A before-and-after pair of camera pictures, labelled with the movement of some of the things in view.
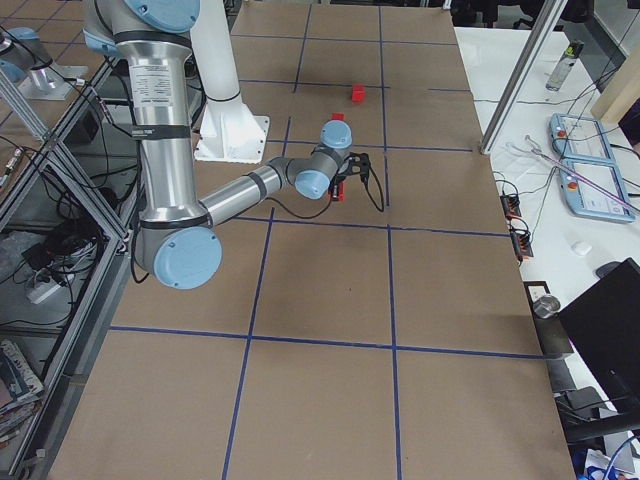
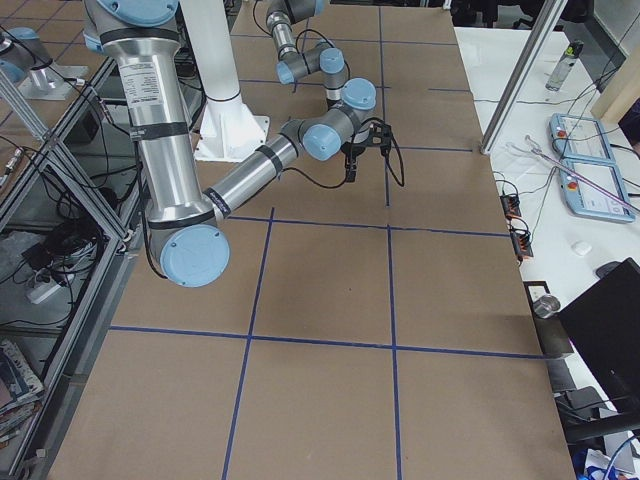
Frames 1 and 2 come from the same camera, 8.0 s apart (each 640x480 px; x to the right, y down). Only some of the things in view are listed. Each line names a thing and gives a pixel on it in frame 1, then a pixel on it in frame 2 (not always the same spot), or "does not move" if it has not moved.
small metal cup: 546,306 does not move
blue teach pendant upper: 579,139 does not move
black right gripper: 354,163 -> 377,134
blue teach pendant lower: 594,188 does not move
